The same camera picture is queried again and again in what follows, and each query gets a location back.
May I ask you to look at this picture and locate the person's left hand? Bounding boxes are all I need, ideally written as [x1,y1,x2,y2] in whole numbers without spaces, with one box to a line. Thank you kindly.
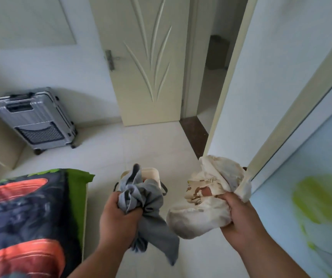
[99,191,143,252]

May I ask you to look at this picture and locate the person's right hand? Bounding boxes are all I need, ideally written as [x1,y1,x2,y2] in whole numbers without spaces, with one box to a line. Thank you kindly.
[204,189,264,253]

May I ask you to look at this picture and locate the cream white printed garment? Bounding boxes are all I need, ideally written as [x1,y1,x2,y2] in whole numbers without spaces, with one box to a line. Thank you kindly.
[166,155,252,240]

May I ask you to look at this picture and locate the grey cloth garment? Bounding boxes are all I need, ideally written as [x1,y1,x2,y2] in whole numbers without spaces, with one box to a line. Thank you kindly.
[116,164,180,266]

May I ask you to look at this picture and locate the person's right forearm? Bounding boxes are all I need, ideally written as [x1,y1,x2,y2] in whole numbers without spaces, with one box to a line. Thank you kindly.
[230,221,312,278]

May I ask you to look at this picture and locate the person's left forearm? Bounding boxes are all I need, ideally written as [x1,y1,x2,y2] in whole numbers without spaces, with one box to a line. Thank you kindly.
[66,243,132,278]

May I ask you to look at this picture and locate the beige laundry basket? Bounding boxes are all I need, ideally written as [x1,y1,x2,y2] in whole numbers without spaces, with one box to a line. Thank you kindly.
[113,167,168,196]

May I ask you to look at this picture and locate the dark patterned bed cover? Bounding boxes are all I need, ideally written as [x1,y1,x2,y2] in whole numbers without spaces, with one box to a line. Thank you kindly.
[0,168,95,278]

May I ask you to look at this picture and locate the glass door with green print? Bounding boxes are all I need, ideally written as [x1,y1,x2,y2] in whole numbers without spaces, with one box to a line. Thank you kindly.
[250,66,332,278]

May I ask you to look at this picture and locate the silver hard-shell suitcase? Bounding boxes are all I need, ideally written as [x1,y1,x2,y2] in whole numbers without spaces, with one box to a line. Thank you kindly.
[0,87,77,155]

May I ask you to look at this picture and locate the dark trash bin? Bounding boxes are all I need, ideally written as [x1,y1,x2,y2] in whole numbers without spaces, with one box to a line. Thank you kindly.
[205,35,231,70]

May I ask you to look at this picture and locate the cream door with carved pattern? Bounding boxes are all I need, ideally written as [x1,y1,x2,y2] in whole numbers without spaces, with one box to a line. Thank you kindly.
[89,0,191,127]

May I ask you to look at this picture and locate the cream door frame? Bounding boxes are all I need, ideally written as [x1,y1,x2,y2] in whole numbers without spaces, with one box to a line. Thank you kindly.
[202,0,332,183]

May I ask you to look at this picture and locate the metal door handle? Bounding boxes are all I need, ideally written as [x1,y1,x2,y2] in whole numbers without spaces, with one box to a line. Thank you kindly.
[105,50,121,72]

